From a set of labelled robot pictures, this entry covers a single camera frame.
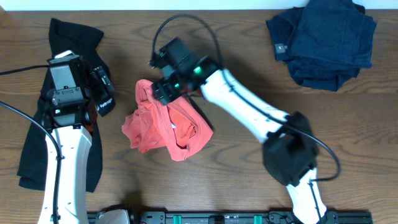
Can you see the folded navy blue clothes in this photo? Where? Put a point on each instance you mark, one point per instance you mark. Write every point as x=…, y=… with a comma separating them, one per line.
x=323, y=44

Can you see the red soccer t-shirt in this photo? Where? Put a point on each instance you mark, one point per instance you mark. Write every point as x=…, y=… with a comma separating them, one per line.
x=176, y=126

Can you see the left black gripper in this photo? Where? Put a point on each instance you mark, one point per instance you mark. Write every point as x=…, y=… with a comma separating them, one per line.
x=104, y=80

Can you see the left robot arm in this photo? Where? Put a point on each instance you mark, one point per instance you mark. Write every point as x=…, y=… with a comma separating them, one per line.
x=68, y=146

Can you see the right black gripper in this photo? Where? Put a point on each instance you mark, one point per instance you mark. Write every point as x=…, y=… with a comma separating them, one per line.
x=166, y=90

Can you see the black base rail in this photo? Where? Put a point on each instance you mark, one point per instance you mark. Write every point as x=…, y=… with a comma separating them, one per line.
x=217, y=217

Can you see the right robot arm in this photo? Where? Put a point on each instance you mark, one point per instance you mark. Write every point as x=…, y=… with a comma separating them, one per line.
x=288, y=147

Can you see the black t-shirt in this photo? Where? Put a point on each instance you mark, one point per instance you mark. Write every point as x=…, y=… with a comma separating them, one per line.
x=82, y=40

